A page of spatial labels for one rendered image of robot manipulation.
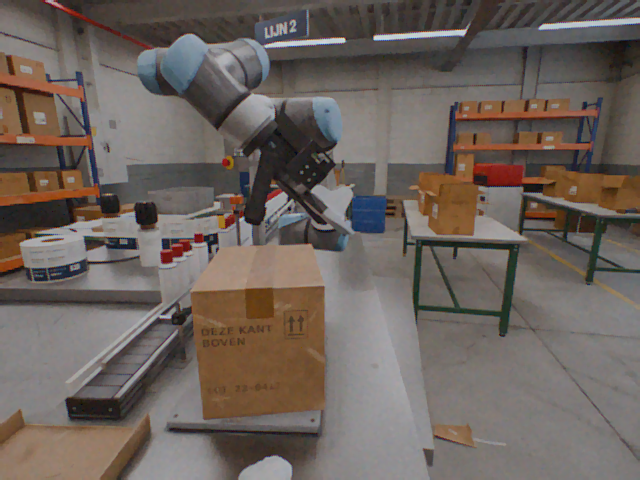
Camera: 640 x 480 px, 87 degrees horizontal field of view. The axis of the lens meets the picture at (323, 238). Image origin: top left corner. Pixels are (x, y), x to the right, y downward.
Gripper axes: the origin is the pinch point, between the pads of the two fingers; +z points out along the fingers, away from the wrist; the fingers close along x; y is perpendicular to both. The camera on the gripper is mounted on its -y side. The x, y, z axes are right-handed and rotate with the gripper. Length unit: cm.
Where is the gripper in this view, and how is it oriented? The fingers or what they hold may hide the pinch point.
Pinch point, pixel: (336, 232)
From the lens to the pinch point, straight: 57.0
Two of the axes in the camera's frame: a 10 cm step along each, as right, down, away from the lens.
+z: 6.9, 6.6, 3.0
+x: -2.7, -1.4, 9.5
